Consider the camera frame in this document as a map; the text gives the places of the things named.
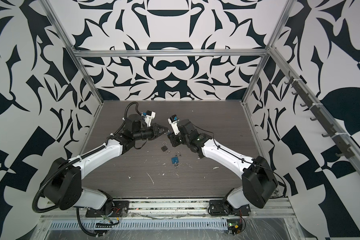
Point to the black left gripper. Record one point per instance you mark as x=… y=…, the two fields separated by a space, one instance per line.
x=154 y=128

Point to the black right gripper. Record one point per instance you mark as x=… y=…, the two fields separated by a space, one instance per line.
x=173 y=138

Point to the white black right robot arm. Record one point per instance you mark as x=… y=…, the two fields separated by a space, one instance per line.
x=258 y=180

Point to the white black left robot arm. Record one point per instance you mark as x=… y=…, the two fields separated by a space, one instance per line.
x=62 y=187

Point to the black padlock left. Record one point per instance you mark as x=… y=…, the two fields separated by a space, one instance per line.
x=165 y=148

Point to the blue padlock lower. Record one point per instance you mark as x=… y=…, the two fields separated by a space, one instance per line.
x=175 y=159

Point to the small circuit board right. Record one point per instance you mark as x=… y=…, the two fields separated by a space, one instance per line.
x=235 y=227

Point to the grey hook rack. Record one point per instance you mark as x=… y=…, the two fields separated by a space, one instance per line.
x=332 y=129

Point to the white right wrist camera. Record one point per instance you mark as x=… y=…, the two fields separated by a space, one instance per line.
x=173 y=121

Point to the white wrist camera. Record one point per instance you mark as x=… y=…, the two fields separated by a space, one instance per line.
x=173 y=121
x=148 y=117

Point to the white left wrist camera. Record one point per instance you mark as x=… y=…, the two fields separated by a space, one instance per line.
x=148 y=117

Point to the aluminium front rail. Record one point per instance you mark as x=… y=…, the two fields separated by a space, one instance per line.
x=193 y=207

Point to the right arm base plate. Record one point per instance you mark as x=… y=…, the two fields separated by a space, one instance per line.
x=218 y=208

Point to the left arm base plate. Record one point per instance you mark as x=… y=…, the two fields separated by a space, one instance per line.
x=115 y=209

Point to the white slotted cable duct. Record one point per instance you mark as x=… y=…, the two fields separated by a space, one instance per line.
x=175 y=224

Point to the aluminium frame crossbar back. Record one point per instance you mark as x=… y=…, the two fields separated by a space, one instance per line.
x=169 y=53

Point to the aluminium frame post left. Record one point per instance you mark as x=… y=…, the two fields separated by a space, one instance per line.
x=53 y=18

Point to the aluminium frame post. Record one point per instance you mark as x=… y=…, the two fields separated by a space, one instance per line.
x=274 y=37
x=53 y=18

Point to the aluminium frame post right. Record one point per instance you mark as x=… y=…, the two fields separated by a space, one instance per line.
x=274 y=37

